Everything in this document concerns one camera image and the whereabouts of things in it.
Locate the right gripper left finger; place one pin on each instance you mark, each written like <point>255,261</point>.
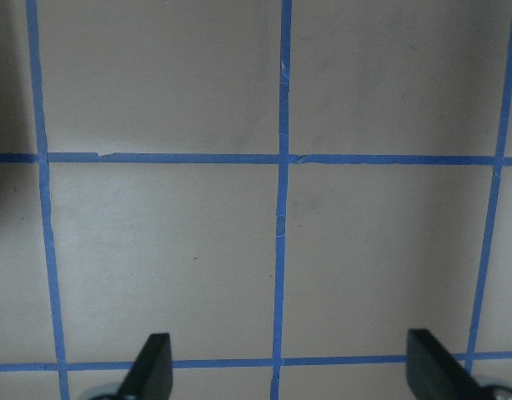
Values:
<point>150,377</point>

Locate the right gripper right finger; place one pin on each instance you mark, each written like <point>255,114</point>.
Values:
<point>432,373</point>

